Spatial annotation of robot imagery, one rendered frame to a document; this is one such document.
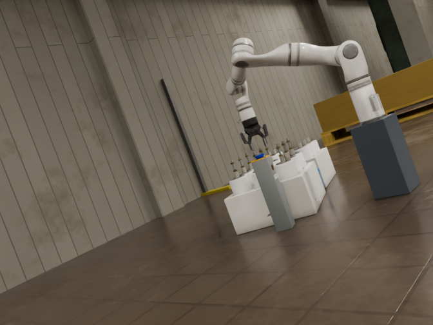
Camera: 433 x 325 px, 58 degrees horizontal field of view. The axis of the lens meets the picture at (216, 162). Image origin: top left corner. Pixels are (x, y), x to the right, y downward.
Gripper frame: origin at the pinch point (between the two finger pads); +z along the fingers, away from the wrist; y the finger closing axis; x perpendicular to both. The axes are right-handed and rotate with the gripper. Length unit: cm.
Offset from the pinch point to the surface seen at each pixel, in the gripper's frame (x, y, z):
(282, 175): -19.4, 0.6, 15.4
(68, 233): 144, -138, 16
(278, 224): -30.9, -11.6, 32.7
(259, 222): -13.5, -15.5, 32.7
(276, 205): -31.9, -9.9, 24.6
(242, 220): -9.5, -22.1, 29.4
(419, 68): 173, 226, -10
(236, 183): -8.3, -18.3, 12.5
